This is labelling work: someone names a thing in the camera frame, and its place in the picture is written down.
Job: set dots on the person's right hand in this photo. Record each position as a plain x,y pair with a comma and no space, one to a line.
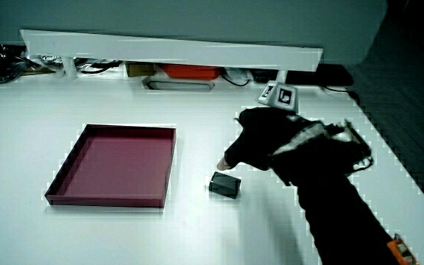
263,140

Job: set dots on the black flat device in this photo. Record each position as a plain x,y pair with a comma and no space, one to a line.
318,75

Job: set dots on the maroon square tray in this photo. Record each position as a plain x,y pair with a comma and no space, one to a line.
120,165

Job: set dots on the white desk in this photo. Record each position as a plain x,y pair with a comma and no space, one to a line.
31,228

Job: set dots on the orange tag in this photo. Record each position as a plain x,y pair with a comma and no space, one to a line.
402,252

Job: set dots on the white crumpled bag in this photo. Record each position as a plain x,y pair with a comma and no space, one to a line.
238,75

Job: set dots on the person's right forearm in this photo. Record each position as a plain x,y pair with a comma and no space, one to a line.
341,221

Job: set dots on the white monitor riser shelf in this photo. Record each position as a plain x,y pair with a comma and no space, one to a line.
168,49

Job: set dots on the black charger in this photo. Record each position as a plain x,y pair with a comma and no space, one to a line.
225,184

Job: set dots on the orange box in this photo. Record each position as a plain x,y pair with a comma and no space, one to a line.
191,71

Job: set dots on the brown cardboard box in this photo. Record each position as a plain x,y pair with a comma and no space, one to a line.
139,69

